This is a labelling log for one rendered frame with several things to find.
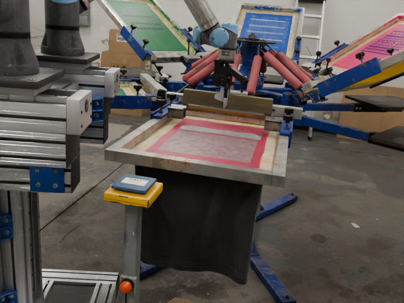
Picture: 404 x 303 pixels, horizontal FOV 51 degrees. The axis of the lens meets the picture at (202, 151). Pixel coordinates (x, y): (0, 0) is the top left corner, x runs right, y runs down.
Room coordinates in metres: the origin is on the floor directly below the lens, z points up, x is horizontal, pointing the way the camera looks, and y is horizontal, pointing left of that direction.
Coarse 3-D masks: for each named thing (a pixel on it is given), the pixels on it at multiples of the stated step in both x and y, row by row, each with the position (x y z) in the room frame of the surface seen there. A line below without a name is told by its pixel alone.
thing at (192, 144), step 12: (192, 120) 1.94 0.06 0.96; (168, 132) 1.70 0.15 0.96; (180, 132) 1.71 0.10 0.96; (192, 132) 1.73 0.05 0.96; (156, 144) 1.52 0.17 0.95; (168, 144) 1.53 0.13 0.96; (180, 144) 1.54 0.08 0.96; (192, 144) 1.56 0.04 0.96; (204, 144) 1.57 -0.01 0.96; (180, 156) 1.40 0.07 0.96; (192, 156) 1.41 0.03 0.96
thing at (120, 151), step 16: (192, 112) 2.02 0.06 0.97; (144, 128) 1.61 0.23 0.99; (112, 144) 1.37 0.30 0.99; (128, 144) 1.41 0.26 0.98; (112, 160) 1.30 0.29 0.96; (128, 160) 1.29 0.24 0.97; (144, 160) 1.28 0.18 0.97; (160, 160) 1.27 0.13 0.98; (176, 160) 1.26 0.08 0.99; (192, 160) 1.27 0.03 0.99; (224, 176) 1.23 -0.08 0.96; (240, 176) 1.22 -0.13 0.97; (256, 176) 1.21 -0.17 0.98; (272, 176) 1.20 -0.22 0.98
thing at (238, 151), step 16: (224, 128) 1.85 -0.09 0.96; (240, 128) 1.87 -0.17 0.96; (256, 128) 1.90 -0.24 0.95; (224, 144) 1.59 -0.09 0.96; (240, 144) 1.61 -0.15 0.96; (256, 144) 1.63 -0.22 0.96; (208, 160) 1.39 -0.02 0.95; (224, 160) 1.40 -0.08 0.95; (240, 160) 1.42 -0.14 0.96; (256, 160) 1.43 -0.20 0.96
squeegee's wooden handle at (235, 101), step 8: (184, 96) 1.92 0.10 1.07; (192, 96) 1.91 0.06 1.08; (200, 96) 1.90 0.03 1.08; (208, 96) 1.89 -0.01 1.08; (232, 96) 1.87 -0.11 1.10; (240, 96) 1.87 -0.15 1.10; (248, 96) 1.87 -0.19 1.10; (184, 104) 1.91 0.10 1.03; (200, 104) 1.90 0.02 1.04; (208, 104) 1.89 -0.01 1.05; (216, 104) 1.89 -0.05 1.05; (232, 104) 1.87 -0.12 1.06; (240, 104) 1.87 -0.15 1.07; (248, 104) 1.86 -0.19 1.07; (256, 104) 1.85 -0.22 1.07; (264, 104) 1.85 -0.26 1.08; (272, 104) 1.85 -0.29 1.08; (264, 112) 1.84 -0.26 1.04
